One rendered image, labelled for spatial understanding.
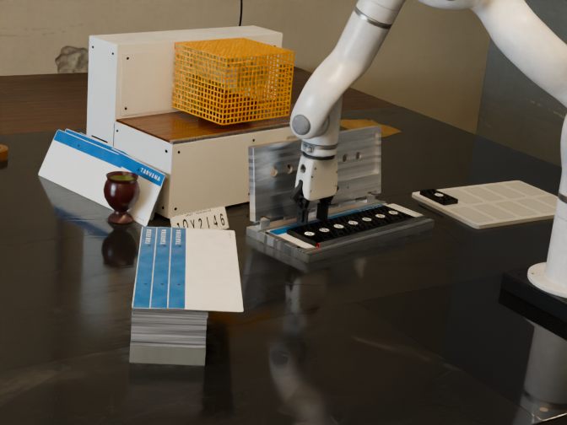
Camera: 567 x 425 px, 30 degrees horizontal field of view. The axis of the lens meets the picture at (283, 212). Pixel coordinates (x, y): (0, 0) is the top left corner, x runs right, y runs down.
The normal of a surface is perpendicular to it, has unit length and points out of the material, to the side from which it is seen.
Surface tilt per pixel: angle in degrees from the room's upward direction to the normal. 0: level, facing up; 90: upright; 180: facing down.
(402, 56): 90
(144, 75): 90
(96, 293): 0
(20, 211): 0
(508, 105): 90
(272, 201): 81
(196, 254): 0
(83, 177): 63
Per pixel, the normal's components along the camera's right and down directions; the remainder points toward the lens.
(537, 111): -0.84, 0.11
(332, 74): 0.01, -0.40
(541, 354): 0.09, -0.94
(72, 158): -0.58, -0.27
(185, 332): 0.08, 0.33
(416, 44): 0.55, 0.32
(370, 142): 0.69, 0.14
